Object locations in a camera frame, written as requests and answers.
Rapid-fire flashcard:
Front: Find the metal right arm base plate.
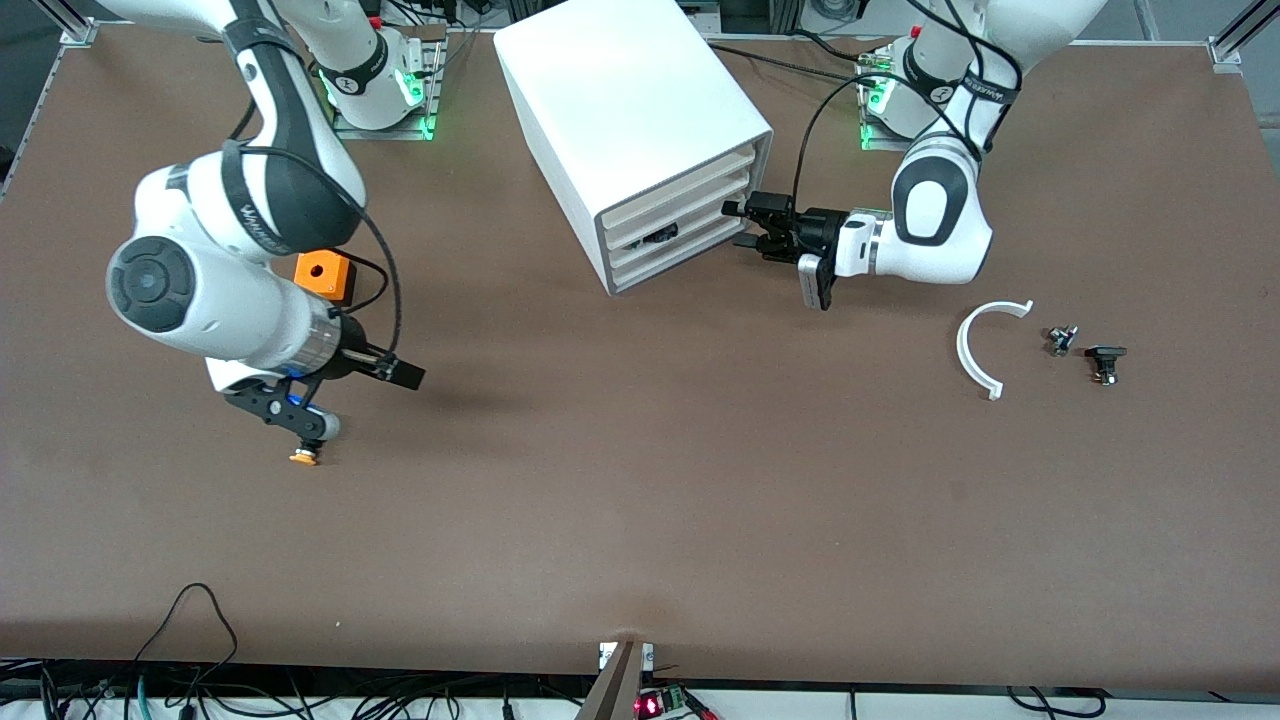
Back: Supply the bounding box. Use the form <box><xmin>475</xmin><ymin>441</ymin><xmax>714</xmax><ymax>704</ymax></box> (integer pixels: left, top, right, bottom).
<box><xmin>330</xmin><ymin>25</ymin><xmax>446</xmax><ymax>142</ymax></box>

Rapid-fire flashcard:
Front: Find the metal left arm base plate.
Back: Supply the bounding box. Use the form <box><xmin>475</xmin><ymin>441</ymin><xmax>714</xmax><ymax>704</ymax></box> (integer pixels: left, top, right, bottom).
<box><xmin>858</xmin><ymin>40</ymin><xmax>967</xmax><ymax>154</ymax></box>

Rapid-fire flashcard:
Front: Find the green circuit board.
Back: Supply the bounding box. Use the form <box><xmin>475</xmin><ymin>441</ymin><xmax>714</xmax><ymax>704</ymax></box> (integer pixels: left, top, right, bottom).
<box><xmin>635</xmin><ymin>685</ymin><xmax>717</xmax><ymax>720</ymax></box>

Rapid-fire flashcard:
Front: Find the brown camera stand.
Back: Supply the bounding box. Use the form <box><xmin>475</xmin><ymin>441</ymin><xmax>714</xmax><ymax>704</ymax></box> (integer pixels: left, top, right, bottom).
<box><xmin>573</xmin><ymin>640</ymin><xmax>647</xmax><ymax>720</ymax></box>

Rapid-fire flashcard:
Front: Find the black looped cable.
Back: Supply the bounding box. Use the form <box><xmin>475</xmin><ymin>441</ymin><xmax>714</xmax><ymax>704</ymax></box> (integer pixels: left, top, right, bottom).
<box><xmin>130</xmin><ymin>582</ymin><xmax>241</xmax><ymax>693</ymax></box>

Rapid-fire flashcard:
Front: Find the white curved plastic piece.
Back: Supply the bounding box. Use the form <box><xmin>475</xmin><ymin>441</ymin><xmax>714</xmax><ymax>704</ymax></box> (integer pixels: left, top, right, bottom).
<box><xmin>956</xmin><ymin>299</ymin><xmax>1035</xmax><ymax>402</ymax></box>

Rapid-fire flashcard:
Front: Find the aluminium frame profile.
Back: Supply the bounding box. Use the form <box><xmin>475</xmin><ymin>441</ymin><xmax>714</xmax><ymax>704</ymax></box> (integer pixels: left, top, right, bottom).
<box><xmin>1207</xmin><ymin>0</ymin><xmax>1280</xmax><ymax>67</ymax></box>
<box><xmin>35</xmin><ymin>0</ymin><xmax>99</xmax><ymax>47</ymax></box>

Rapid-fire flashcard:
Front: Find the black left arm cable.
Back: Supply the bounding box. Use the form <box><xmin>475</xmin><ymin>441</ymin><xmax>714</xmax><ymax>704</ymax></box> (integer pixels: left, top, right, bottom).
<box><xmin>792</xmin><ymin>0</ymin><xmax>1023</xmax><ymax>217</ymax></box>

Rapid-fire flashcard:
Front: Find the orange box with hole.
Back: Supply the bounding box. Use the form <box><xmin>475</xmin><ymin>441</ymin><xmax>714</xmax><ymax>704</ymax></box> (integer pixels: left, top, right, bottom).
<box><xmin>294</xmin><ymin>250</ymin><xmax>357</xmax><ymax>307</ymax></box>

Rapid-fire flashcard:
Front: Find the small black part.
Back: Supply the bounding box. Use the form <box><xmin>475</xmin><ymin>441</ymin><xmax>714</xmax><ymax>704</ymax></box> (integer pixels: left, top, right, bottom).
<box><xmin>1085</xmin><ymin>345</ymin><xmax>1129</xmax><ymax>387</ymax></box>

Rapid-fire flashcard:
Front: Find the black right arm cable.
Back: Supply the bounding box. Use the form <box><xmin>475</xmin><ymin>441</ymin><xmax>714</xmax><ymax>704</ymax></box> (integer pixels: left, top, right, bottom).
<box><xmin>225</xmin><ymin>0</ymin><xmax>403</xmax><ymax>363</ymax></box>

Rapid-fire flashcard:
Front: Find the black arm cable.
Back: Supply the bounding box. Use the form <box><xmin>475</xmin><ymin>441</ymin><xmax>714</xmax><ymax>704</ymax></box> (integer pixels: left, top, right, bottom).
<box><xmin>792</xmin><ymin>0</ymin><xmax>1023</xmax><ymax>217</ymax></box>
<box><xmin>225</xmin><ymin>0</ymin><xmax>403</xmax><ymax>363</ymax></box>

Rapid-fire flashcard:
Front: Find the thin black cable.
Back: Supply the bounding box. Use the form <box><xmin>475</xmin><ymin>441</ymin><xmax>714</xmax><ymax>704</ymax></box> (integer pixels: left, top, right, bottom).
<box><xmin>705</xmin><ymin>40</ymin><xmax>887</xmax><ymax>87</ymax></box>

